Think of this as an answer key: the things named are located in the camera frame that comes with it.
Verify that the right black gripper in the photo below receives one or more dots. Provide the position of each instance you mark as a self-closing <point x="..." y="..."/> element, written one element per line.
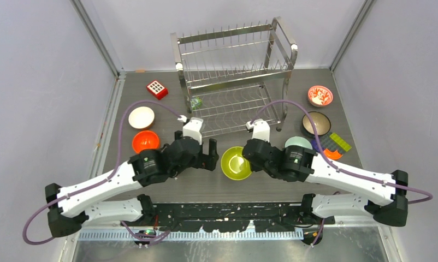
<point x="254" y="167"/>

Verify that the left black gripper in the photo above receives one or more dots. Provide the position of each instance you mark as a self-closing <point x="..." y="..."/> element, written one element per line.
<point x="205" y="161"/>

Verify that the yellow bowl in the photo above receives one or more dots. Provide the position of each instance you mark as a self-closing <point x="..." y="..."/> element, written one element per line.
<point x="234" y="165"/>

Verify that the dark blue bowl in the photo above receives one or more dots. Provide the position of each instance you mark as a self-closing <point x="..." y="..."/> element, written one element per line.
<point x="321" y="121"/>

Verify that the orange bowl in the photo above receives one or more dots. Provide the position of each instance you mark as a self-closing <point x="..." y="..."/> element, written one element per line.
<point x="145" y="137"/>
<point x="139" y="147"/>

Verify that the steel two-tier dish rack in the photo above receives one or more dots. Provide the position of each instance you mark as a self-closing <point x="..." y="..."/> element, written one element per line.
<point x="239" y="72"/>

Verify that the red white patterned bowl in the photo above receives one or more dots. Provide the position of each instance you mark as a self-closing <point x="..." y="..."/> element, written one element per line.
<point x="319" y="96"/>

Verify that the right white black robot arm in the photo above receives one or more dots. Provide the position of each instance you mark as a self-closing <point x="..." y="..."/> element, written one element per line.
<point x="379" y="196"/>

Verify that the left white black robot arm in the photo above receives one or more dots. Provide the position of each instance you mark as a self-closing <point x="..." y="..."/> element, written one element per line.
<point x="72" y="207"/>

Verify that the purple brick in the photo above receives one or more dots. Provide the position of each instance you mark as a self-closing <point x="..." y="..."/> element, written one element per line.
<point x="314" y="145"/>

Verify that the small green patterned object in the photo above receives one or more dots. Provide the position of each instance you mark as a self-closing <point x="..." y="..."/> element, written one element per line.
<point x="196" y="103"/>

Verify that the grey building block plate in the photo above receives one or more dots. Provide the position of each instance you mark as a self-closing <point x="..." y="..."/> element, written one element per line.
<point x="326" y="142"/>

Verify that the orange curved toy piece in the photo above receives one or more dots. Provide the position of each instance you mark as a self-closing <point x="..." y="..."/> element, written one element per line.
<point x="334" y="155"/>

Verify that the lime green brick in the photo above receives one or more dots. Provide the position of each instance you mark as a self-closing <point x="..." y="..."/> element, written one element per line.
<point x="345" y="146"/>

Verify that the white bowl brown outside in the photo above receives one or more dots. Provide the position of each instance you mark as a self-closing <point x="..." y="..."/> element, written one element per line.
<point x="141" y="118"/>

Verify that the red white grid block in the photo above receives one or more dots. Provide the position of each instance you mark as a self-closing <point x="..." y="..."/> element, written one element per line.
<point x="158" y="90"/>

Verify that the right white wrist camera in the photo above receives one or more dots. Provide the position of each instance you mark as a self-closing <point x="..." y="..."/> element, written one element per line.
<point x="260" y="129"/>

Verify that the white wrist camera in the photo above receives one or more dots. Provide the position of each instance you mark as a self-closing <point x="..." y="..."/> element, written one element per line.
<point x="260" y="129"/>
<point x="192" y="127"/>

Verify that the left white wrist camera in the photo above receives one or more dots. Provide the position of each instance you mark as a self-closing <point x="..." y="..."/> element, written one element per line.
<point x="192" y="127"/>

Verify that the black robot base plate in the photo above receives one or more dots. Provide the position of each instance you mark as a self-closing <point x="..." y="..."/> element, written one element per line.
<point x="227" y="217"/>

